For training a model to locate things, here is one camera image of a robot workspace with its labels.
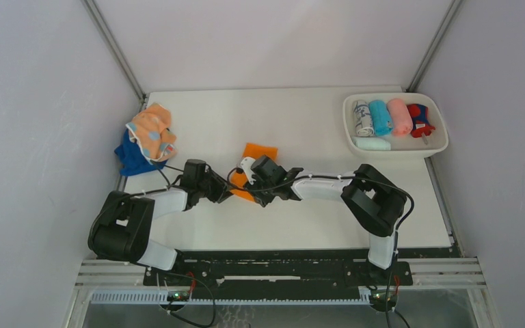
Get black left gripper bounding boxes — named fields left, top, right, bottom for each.
left=196, top=169, right=236, bottom=205

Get orange towel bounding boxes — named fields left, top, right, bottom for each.
left=230, top=143, right=278, bottom=202

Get light mint green towel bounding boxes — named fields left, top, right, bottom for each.
left=352, top=137, right=391, bottom=151

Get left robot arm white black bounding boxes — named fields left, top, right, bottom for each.
left=87, top=174, right=232, bottom=285

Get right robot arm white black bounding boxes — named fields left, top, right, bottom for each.
left=243, top=162, right=414, bottom=284

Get peach patterned towel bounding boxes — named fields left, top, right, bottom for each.
left=126, top=102, right=178, bottom=163

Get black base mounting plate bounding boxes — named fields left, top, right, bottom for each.
left=143, top=249, right=412, bottom=301

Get white patterned rolled towel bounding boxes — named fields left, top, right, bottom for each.
left=353, top=100, right=375, bottom=137

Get cyan rolled towel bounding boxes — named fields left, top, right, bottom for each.
left=368, top=100, right=394, bottom=137

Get white plastic basket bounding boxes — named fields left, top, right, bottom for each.
left=342, top=93, right=449, bottom=159

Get pink rolled towel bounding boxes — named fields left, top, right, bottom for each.
left=387, top=98, right=413, bottom=137

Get red blue rolled towel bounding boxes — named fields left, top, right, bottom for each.
left=407, top=104, right=435, bottom=138

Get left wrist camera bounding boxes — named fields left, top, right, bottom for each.
left=181, top=159, right=207, bottom=185

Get white slotted cable duct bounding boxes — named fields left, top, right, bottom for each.
left=89, top=289, right=372, bottom=305

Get aluminium frame rail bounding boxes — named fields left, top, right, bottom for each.
left=75, top=258, right=487, bottom=289

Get right corner aluminium post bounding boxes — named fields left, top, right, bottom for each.
left=406, top=0, right=466, bottom=93

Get corner aluminium post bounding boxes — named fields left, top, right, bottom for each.
left=406, top=0, right=466, bottom=93
left=81, top=0, right=147, bottom=103

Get left corner aluminium post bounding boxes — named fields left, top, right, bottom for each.
left=81, top=0, right=147, bottom=103

